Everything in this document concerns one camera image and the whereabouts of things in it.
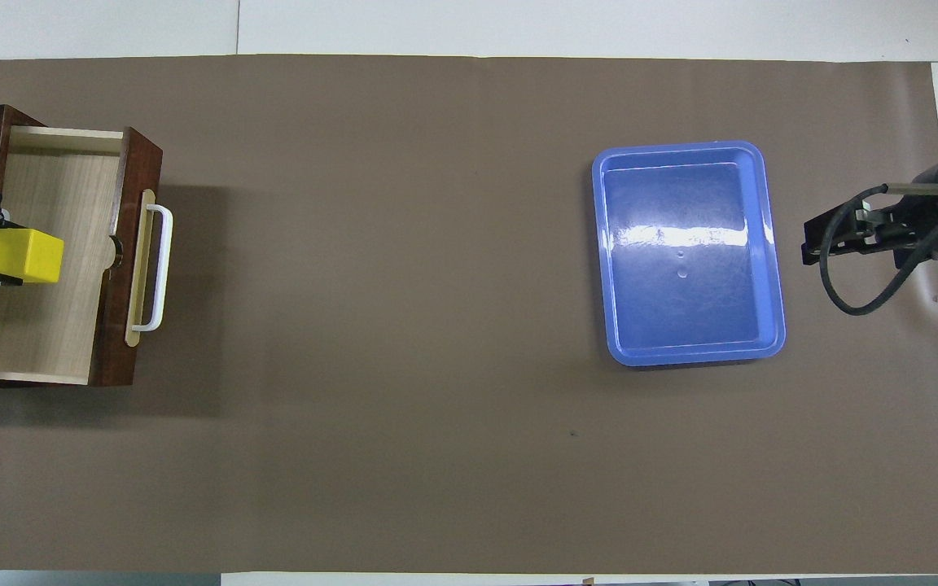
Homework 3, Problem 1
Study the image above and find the yellow cube block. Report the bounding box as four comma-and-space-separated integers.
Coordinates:
0, 228, 65, 286

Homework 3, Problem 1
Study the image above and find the wooden drawer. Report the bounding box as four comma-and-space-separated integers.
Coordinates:
0, 125, 162, 387

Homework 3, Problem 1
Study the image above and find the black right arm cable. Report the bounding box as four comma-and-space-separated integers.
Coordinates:
817, 182, 938, 317

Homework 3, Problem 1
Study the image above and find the blue plastic tray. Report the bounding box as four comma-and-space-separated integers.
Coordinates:
591, 140, 787, 367

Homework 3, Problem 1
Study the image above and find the white handle with beige plate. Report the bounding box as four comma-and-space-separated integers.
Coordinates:
125, 189, 173, 347

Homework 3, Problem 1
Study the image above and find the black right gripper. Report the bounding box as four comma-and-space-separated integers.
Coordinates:
802, 190, 938, 269

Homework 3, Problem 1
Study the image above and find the brown paper table mat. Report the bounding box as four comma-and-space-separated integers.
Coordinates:
0, 54, 938, 575

